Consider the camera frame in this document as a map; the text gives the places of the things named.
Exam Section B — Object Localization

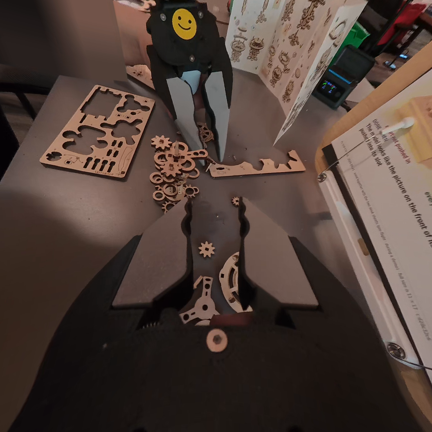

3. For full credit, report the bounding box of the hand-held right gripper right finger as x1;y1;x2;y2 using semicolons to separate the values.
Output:
237;197;320;311

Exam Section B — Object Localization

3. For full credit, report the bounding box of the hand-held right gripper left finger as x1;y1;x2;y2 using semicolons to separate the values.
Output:
111;198;194;309

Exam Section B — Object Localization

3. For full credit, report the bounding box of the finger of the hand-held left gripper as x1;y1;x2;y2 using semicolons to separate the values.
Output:
202;69;231;162
166;71;206;167

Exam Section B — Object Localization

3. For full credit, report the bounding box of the wooden gear shaft assembly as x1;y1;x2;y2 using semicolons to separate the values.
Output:
149;134;209;214

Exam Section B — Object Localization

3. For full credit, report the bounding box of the wooden ship wheel part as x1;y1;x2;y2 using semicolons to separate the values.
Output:
197;122;215;144

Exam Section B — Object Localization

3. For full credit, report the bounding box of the wooden sheet remnant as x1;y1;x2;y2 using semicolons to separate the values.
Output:
126;63;156;91

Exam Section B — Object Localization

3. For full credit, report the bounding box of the wooden sheet offcut strip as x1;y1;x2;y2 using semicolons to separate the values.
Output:
207;150;306;178

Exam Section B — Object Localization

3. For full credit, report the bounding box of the white sheet holder bar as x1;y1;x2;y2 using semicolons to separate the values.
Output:
319;175;422;370

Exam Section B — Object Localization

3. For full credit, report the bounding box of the folded instruction booklet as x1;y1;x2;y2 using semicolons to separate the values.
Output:
224;0;368;146

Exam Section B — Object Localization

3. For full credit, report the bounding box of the printed instruction sheet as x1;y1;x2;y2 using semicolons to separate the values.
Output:
322;66;432;375

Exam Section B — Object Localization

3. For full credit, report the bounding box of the punched wooden part sheet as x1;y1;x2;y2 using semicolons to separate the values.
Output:
39;84;156;180

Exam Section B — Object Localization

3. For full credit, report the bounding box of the black device with display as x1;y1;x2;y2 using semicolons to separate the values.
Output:
312;45;376;110

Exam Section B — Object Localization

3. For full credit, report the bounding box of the instruction sheet on stand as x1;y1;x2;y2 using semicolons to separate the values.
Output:
315;40;432;432

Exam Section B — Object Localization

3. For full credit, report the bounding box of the green storage bin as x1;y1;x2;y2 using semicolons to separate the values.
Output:
337;20;372;68

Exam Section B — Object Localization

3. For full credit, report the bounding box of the wooden ring frame part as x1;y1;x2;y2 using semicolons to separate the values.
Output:
219;251;252;313

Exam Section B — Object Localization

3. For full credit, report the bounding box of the wire clip with white tip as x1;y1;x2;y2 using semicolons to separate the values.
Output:
386;342;432;371
317;116;415;183

